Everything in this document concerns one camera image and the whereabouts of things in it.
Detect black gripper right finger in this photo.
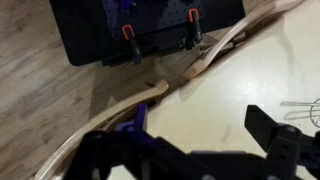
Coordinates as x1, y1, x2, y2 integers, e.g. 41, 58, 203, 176
244, 104, 320, 180

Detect wire paper towel holder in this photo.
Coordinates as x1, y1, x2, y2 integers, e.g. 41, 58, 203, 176
280, 98, 320, 129

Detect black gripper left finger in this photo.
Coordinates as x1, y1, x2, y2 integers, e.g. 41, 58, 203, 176
64, 103, 188, 180

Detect wooden dining chair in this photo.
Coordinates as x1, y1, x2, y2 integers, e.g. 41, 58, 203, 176
182, 0, 304, 80

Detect orange black clamp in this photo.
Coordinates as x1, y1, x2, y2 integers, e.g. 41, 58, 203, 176
120, 24, 144, 65
184, 8, 204, 51

